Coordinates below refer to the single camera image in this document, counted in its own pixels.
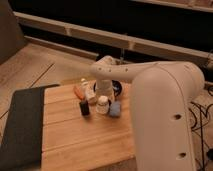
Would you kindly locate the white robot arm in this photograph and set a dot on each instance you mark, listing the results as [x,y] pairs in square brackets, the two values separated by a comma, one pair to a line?
[159,97]

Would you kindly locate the blue sponge block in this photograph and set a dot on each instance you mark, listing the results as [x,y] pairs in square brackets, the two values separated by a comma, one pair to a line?
[115,109]

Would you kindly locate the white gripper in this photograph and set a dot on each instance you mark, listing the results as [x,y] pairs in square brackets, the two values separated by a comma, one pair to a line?
[103,88]

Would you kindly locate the wooden board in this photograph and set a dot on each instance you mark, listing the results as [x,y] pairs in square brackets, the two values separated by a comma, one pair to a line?
[72,142]

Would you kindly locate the orange object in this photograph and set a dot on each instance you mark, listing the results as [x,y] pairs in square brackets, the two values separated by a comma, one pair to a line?
[78,93]

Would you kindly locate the black bowl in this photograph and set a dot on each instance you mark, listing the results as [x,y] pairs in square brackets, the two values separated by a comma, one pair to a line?
[117,88]

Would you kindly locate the dark grey mat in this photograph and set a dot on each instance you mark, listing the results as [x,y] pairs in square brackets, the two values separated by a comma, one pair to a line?
[22,139]

